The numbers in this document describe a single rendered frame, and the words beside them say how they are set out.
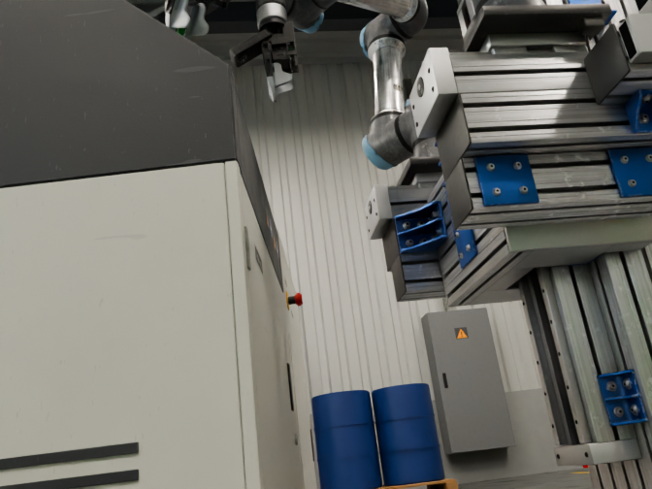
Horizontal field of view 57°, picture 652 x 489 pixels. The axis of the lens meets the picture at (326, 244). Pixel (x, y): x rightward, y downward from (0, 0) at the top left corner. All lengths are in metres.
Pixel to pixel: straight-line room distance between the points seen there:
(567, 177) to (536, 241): 0.12
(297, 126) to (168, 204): 8.14
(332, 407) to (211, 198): 5.05
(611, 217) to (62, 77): 0.92
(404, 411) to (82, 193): 5.18
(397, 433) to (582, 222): 4.88
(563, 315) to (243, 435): 0.67
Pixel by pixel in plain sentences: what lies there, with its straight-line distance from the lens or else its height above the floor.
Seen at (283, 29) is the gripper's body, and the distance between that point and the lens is 1.55.
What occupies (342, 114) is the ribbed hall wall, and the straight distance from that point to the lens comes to 9.11.
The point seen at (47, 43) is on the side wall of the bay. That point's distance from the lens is 1.05.
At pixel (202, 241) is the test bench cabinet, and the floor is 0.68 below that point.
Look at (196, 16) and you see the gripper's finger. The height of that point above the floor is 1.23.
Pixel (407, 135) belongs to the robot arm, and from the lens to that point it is 1.62.
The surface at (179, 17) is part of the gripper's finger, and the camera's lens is 1.24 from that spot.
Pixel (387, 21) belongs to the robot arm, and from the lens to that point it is 1.93.
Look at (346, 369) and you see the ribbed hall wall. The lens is 7.75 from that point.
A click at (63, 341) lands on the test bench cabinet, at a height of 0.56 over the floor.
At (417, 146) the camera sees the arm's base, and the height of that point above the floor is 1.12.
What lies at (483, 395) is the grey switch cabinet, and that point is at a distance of 7.76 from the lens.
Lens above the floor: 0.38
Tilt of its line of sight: 20 degrees up
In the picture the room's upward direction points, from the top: 7 degrees counter-clockwise
